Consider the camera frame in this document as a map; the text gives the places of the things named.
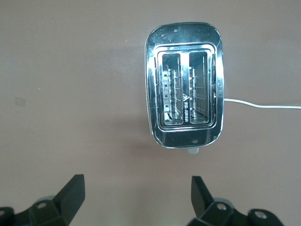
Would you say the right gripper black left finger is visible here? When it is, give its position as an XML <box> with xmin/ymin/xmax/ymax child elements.
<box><xmin>0</xmin><ymin>174</ymin><xmax>85</xmax><ymax>226</ymax></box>

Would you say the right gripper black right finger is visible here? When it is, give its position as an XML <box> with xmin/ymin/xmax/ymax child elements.
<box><xmin>188</xmin><ymin>176</ymin><xmax>285</xmax><ymax>226</ymax></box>

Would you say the chrome two-slot toaster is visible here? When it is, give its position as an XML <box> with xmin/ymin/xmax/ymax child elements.
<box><xmin>144</xmin><ymin>22</ymin><xmax>224</xmax><ymax>155</ymax></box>

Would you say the white toaster power cable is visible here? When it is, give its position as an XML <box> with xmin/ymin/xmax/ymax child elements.
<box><xmin>223</xmin><ymin>98</ymin><xmax>301</xmax><ymax>110</ymax></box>

